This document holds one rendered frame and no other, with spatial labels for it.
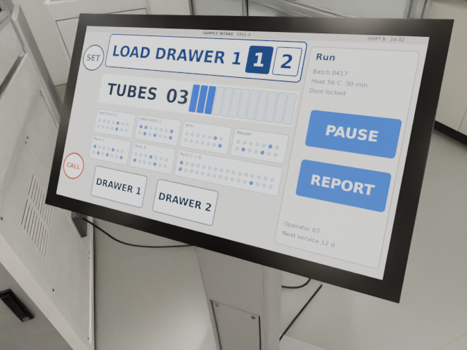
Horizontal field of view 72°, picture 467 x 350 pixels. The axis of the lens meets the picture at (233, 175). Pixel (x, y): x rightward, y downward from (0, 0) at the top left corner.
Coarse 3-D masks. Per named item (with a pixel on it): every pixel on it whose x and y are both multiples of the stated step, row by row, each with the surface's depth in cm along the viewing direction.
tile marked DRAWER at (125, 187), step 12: (96, 168) 49; (108, 168) 48; (96, 180) 48; (108, 180) 48; (120, 180) 47; (132, 180) 46; (144, 180) 46; (96, 192) 48; (108, 192) 48; (120, 192) 47; (132, 192) 46; (144, 192) 46; (132, 204) 46
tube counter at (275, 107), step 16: (176, 96) 45; (192, 96) 44; (208, 96) 43; (224, 96) 42; (240, 96) 42; (256, 96) 41; (272, 96) 40; (288, 96) 40; (192, 112) 44; (208, 112) 43; (224, 112) 42; (240, 112) 42; (256, 112) 41; (272, 112) 40; (288, 112) 39
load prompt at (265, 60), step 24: (120, 48) 48; (144, 48) 47; (168, 48) 46; (192, 48) 44; (216, 48) 43; (240, 48) 42; (264, 48) 41; (288, 48) 40; (192, 72) 44; (216, 72) 43; (240, 72) 42; (264, 72) 41; (288, 72) 40
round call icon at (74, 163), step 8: (72, 152) 50; (64, 160) 51; (72, 160) 50; (80, 160) 50; (64, 168) 51; (72, 168) 50; (80, 168) 50; (64, 176) 51; (72, 176) 50; (80, 176) 49
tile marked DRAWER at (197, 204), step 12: (168, 180) 44; (156, 192) 45; (168, 192) 44; (180, 192) 44; (192, 192) 43; (204, 192) 43; (216, 192) 42; (156, 204) 45; (168, 204) 44; (180, 204) 44; (192, 204) 43; (204, 204) 42; (216, 204) 42; (180, 216) 44; (192, 216) 43; (204, 216) 42
